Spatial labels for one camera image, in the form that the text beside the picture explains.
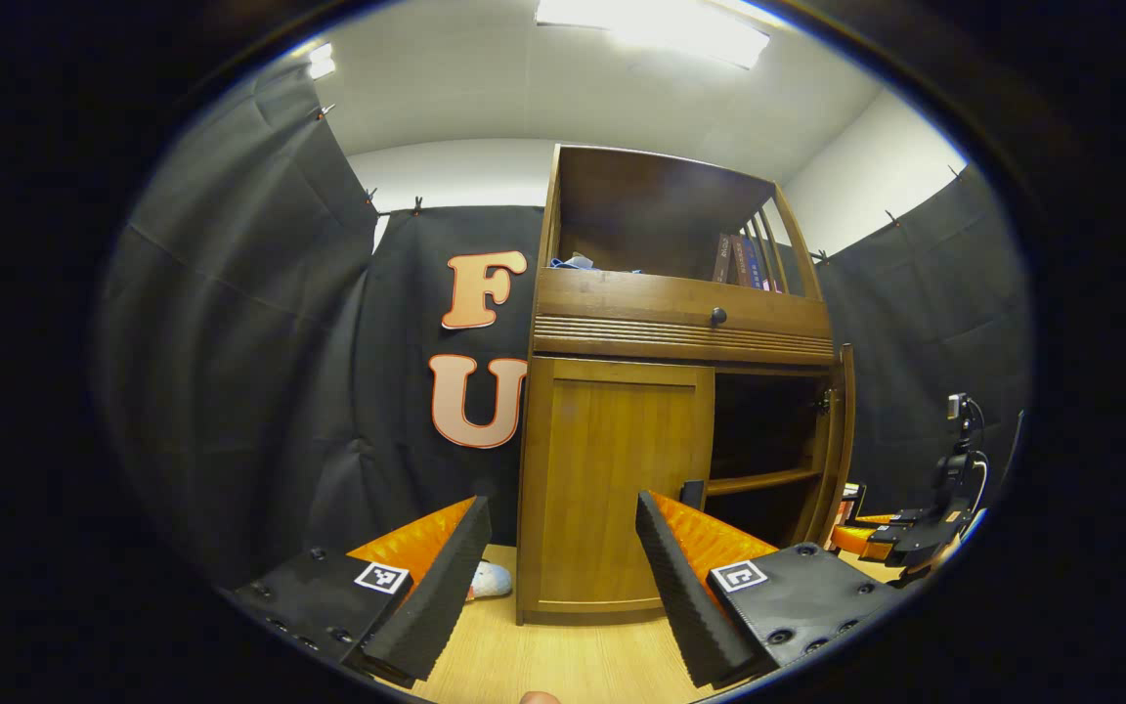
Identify wooden cabinet door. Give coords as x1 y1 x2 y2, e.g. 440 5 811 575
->
807 342 857 549
524 357 715 615

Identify orange white book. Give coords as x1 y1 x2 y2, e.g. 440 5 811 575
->
837 482 867 549

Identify wooden inner shelf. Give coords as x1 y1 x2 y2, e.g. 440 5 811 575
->
707 466 823 497

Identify wooden cabinet drawer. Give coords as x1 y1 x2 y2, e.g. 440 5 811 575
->
531 267 836 368

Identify pale fluffy slipper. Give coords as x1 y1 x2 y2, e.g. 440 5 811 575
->
468 561 514 601

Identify wooden double-door shoe cabinet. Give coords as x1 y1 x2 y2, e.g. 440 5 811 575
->
516 144 857 627

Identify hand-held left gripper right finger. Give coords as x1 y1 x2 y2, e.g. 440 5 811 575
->
635 489 906 690

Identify large ceiling light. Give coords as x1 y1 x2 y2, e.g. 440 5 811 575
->
536 0 771 69

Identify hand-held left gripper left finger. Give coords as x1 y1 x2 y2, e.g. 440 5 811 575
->
221 496 492 690

